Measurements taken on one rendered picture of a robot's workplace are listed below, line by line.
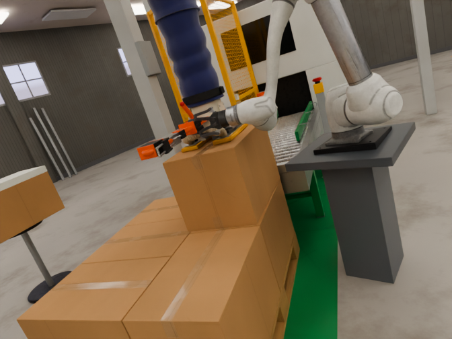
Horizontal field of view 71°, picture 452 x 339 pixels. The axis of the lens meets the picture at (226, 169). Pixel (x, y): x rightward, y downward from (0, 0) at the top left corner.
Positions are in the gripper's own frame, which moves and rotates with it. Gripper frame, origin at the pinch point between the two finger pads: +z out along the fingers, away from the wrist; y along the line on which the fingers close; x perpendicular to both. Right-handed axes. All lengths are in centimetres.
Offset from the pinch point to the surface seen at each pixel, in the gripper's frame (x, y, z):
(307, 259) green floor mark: 42, 107, -28
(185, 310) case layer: -60, 53, -7
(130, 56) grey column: 129, -60, 103
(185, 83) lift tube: 16.6, -20.2, 3.1
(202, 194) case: -4.1, 32.9, 3.7
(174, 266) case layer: -34, 53, 12
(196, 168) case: -4.1, 19.3, 2.1
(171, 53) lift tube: 16.7, -36.0, 4.9
